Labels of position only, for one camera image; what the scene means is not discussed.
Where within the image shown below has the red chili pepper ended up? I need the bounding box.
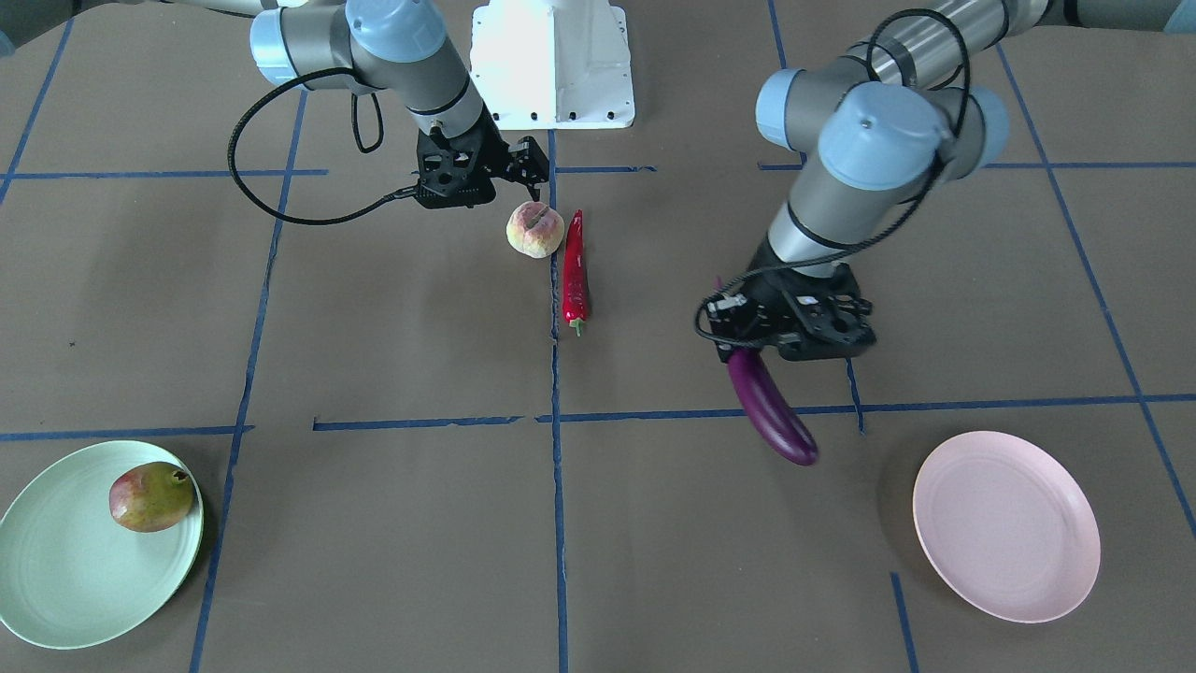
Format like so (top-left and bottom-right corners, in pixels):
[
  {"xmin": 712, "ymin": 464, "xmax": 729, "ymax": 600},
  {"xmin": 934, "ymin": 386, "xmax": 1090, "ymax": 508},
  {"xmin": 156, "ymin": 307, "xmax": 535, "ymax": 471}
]
[{"xmin": 561, "ymin": 209, "xmax": 590, "ymax": 337}]

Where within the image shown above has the purple eggplant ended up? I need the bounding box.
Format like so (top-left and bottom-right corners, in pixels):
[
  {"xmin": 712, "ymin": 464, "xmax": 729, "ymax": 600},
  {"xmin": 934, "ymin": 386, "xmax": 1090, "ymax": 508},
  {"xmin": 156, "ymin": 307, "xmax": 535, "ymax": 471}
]
[{"xmin": 706, "ymin": 293, "xmax": 819, "ymax": 465}]

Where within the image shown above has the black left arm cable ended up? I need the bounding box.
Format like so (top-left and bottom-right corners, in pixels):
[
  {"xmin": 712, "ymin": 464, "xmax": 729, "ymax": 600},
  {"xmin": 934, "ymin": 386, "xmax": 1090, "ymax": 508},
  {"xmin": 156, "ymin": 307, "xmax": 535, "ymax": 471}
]
[{"xmin": 692, "ymin": 7, "xmax": 974, "ymax": 343}]

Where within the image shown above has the pink plate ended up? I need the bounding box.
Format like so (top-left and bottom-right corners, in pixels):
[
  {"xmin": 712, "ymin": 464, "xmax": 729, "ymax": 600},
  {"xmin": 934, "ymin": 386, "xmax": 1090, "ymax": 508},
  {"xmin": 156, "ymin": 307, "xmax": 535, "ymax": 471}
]
[{"xmin": 911, "ymin": 432, "xmax": 1102, "ymax": 623}]

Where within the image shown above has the light green plate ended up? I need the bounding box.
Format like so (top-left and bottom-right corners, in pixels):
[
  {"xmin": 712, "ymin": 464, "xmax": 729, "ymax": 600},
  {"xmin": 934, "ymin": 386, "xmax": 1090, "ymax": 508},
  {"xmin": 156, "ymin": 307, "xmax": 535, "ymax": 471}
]
[{"xmin": 1, "ymin": 440, "xmax": 205, "ymax": 649}]

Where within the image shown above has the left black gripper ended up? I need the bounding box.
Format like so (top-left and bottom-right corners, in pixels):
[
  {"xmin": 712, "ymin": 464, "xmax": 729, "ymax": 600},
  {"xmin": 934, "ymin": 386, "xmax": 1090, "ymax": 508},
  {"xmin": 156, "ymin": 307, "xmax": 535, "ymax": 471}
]
[{"xmin": 706, "ymin": 265, "xmax": 875, "ymax": 365}]

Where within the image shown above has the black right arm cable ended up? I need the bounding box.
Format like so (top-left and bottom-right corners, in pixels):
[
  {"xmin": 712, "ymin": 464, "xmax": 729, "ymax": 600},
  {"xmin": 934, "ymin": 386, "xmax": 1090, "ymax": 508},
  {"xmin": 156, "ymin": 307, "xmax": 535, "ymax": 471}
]
[{"xmin": 227, "ymin": 67, "xmax": 421, "ymax": 226}]

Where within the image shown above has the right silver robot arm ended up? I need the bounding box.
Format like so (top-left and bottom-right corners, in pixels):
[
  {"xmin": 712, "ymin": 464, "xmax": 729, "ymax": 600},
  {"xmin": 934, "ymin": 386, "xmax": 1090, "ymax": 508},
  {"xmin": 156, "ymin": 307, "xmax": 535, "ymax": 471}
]
[{"xmin": 205, "ymin": 1, "xmax": 550, "ymax": 209}]

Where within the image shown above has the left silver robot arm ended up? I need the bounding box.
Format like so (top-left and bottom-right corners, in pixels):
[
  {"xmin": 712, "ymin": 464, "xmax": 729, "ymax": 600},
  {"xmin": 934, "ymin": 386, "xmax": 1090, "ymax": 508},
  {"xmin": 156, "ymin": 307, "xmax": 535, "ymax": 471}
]
[{"xmin": 698, "ymin": 1, "xmax": 1192, "ymax": 365}]

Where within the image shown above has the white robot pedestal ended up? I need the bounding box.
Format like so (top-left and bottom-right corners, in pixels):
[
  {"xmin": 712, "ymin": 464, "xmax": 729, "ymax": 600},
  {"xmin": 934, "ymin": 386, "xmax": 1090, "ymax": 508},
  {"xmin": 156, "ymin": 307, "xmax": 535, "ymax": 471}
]
[{"xmin": 470, "ymin": 1, "xmax": 636, "ymax": 131}]

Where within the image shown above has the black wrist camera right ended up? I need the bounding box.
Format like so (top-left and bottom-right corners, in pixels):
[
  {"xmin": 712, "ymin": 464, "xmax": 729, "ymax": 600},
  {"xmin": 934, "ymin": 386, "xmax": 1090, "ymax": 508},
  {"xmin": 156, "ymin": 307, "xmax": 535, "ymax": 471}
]
[{"xmin": 504, "ymin": 136, "xmax": 550, "ymax": 188}]

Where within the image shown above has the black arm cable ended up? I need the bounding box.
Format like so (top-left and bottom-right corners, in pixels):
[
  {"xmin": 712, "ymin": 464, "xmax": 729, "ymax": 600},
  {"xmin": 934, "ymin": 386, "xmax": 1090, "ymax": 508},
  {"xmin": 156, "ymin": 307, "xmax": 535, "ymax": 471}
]
[
  {"xmin": 227, "ymin": 67, "xmax": 421, "ymax": 226},
  {"xmin": 692, "ymin": 7, "xmax": 974, "ymax": 343}
]

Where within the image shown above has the yellow pink peach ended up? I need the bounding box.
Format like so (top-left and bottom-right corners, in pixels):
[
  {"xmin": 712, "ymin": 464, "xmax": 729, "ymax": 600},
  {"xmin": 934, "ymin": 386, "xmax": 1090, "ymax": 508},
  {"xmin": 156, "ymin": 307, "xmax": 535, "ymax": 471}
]
[{"xmin": 505, "ymin": 201, "xmax": 567, "ymax": 259}]

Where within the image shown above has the red yellow mango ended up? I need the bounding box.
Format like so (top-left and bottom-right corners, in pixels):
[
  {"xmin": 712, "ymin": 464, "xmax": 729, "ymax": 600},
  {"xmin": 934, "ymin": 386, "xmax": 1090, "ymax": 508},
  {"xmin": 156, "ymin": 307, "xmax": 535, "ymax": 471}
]
[{"xmin": 108, "ymin": 461, "xmax": 199, "ymax": 533}]

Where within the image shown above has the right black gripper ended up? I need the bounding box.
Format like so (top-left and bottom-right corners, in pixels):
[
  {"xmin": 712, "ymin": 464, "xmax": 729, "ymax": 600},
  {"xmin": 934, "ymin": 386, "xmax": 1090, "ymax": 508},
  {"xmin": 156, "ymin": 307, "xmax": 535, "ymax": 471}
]
[{"xmin": 414, "ymin": 118, "xmax": 543, "ymax": 209}]

